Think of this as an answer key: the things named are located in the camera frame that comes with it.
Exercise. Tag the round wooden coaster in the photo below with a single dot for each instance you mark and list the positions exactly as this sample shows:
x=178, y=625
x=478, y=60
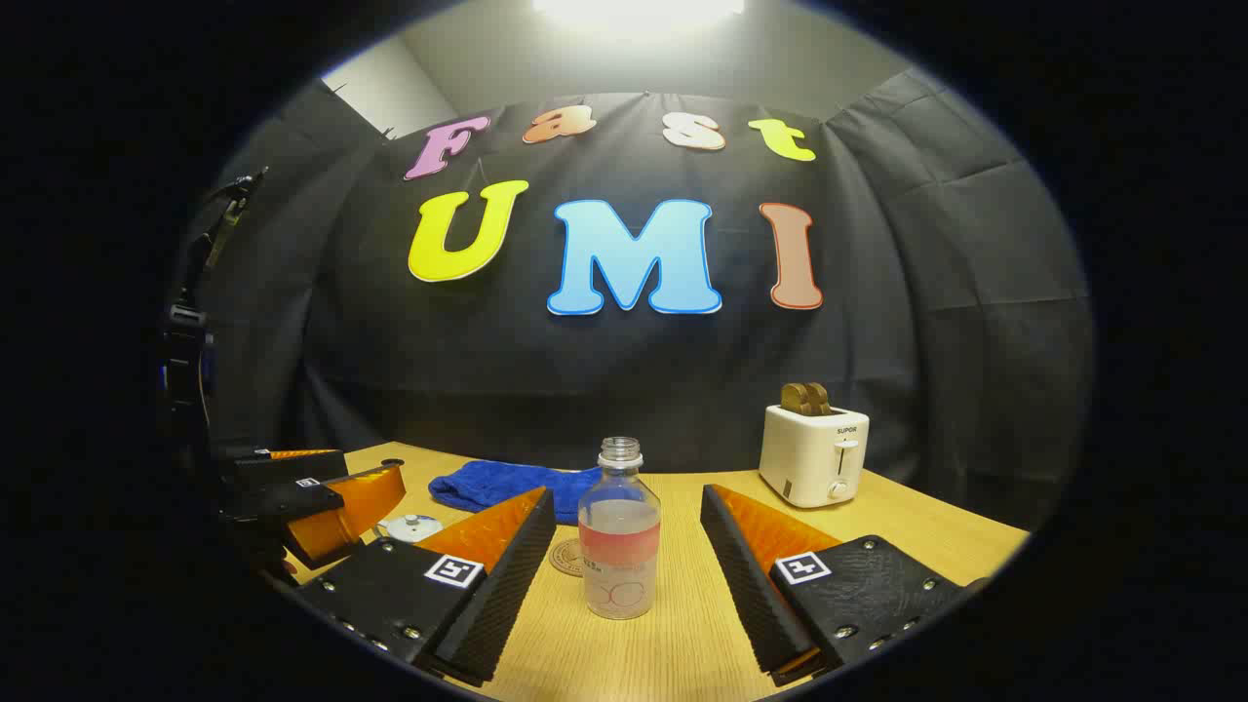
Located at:
x=565, y=558

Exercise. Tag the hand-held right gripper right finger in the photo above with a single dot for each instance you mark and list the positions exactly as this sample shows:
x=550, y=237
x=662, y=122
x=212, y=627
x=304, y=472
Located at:
x=749, y=585

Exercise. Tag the black backdrop cloth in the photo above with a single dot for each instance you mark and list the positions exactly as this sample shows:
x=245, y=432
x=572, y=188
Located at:
x=624, y=370

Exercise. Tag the blue towel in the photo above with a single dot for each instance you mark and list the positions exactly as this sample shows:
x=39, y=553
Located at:
x=507, y=486

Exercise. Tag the white toaster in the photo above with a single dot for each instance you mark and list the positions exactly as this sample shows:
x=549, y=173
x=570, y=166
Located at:
x=809, y=458

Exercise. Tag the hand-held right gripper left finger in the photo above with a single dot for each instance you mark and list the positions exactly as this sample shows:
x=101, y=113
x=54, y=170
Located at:
x=502, y=585

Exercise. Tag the ceiling light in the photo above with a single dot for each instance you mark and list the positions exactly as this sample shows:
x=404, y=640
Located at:
x=639, y=12

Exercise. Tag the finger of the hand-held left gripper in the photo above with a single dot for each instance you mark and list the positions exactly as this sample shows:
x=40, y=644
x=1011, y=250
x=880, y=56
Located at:
x=283, y=466
x=292, y=499

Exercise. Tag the clear plastic water bottle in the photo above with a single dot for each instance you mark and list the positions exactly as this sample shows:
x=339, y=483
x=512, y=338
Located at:
x=619, y=546

